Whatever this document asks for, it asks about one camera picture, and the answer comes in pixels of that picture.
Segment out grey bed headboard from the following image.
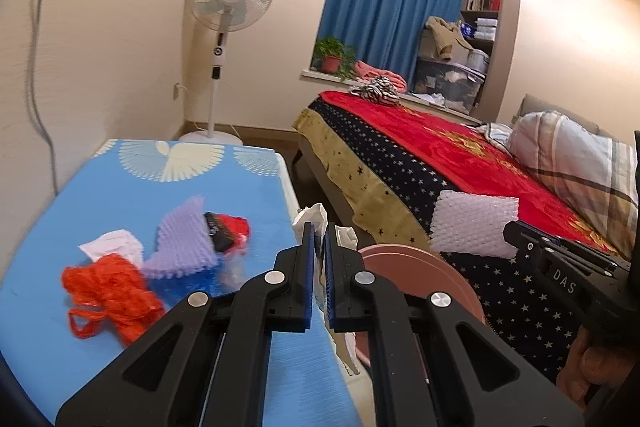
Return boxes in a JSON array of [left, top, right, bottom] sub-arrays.
[[515, 94, 601, 135]]

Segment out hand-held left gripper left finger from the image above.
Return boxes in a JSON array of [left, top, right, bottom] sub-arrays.
[[55, 222, 321, 427]]

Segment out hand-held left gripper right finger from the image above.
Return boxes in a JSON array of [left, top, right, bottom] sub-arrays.
[[322, 226, 586, 427]]

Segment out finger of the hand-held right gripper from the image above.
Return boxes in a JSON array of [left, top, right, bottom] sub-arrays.
[[502, 219, 633, 277]]

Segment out pink plastic bin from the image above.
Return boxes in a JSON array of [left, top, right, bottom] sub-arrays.
[[357, 243, 488, 368]]

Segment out orange mesh bag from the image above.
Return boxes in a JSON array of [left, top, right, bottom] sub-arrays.
[[61, 254, 167, 349]]

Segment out black foil packet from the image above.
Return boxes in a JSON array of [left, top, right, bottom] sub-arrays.
[[202, 212, 241, 255]]

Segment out blue ironing board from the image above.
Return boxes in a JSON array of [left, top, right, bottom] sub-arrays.
[[0, 138, 363, 427]]

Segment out white folding table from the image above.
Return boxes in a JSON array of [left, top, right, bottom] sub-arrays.
[[274, 151, 303, 228]]

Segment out potted green plant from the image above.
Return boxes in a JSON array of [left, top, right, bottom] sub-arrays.
[[312, 37, 358, 82]]

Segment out blue striped cloth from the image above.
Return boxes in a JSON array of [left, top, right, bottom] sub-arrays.
[[472, 122, 516, 152]]

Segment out purple foam net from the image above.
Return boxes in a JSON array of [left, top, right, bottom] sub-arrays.
[[142, 197, 222, 281]]

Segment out white tissue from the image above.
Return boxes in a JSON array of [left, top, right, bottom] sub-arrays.
[[79, 229, 146, 266], [292, 203, 362, 378]]

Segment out black white striped cloth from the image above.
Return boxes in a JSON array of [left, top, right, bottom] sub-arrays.
[[348, 76, 401, 106]]

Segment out white foam net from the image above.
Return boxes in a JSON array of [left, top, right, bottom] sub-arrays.
[[429, 189, 521, 259]]

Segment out clear plastic storage box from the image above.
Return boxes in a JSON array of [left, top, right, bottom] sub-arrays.
[[412, 57, 486, 115]]

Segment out blue foam net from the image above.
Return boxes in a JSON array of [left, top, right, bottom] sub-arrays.
[[147, 274, 221, 308]]

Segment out bed with red blanket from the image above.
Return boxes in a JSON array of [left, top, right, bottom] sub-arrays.
[[302, 97, 583, 383]]

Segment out blue curtain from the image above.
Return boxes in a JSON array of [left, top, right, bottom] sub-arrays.
[[317, 0, 466, 95]]

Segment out person's right hand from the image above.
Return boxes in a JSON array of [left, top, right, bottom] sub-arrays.
[[555, 324, 615, 414]]

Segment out pink folded clothes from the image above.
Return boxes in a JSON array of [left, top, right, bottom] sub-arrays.
[[352, 61, 408, 92]]

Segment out beige jacket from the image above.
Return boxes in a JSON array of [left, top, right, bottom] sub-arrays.
[[425, 17, 473, 62]]

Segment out wooden bookshelf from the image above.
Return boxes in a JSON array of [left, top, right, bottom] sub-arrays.
[[460, 0, 505, 108]]

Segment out stack of white towels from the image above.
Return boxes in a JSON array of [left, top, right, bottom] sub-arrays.
[[472, 18, 498, 42]]

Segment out grey wall cable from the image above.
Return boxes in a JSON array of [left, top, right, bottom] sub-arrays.
[[22, 0, 81, 198]]

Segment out white lidded container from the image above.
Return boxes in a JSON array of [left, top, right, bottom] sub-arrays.
[[465, 48, 490, 75]]

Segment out yellow bed sheet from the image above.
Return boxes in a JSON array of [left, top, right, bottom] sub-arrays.
[[291, 107, 436, 248]]

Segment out red wrapper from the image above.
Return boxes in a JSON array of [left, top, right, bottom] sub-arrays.
[[222, 214, 252, 253]]

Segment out red floral blanket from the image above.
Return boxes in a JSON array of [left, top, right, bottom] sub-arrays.
[[317, 89, 621, 258]]

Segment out plaid pillow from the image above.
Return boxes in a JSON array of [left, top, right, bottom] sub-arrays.
[[507, 109, 640, 258]]

